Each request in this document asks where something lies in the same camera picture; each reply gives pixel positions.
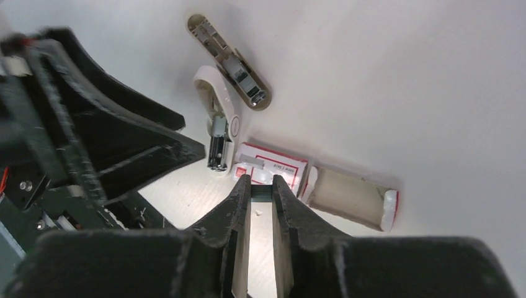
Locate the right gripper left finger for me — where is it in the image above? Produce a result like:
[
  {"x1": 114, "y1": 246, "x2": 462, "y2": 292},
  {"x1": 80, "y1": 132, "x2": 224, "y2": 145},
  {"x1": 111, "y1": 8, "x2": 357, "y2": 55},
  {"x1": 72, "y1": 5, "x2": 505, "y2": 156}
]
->
[{"x1": 4, "y1": 175, "x2": 251, "y2": 297}]

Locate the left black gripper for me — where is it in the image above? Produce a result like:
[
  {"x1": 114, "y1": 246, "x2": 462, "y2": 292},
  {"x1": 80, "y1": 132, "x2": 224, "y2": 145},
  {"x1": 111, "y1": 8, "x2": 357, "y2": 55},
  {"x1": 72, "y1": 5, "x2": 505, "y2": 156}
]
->
[{"x1": 1, "y1": 27, "x2": 205, "y2": 207}]

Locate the metal staple strip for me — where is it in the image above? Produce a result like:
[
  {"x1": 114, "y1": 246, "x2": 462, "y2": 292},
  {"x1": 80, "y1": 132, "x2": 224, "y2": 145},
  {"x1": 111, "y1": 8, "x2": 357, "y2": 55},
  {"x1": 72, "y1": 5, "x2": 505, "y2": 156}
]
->
[{"x1": 251, "y1": 184, "x2": 273, "y2": 202}]

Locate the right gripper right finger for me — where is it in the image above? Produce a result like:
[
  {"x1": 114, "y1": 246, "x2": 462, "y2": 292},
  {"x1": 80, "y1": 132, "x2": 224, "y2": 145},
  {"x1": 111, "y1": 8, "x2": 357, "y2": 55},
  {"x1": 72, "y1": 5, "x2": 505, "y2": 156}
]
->
[{"x1": 272, "y1": 175, "x2": 517, "y2": 297}]

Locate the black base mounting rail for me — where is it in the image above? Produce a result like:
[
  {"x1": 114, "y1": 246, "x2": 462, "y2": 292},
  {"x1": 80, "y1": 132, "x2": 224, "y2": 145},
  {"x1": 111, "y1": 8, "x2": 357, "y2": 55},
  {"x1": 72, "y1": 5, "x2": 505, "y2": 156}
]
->
[{"x1": 1, "y1": 163, "x2": 173, "y2": 258}]

